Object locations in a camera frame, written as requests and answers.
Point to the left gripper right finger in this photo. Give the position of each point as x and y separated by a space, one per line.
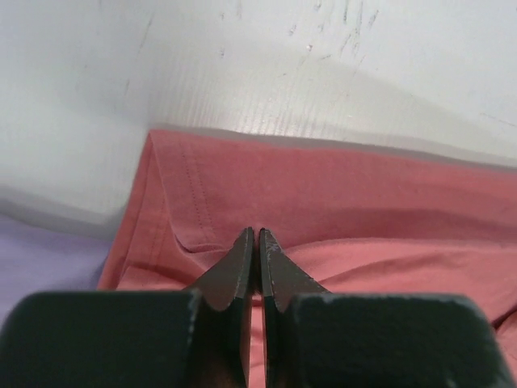
316 338

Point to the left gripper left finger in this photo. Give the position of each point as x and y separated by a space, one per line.
195 337

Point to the pink red t shirt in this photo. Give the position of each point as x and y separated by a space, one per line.
356 222

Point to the folded lavender t shirt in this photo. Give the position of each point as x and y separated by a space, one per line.
35 259

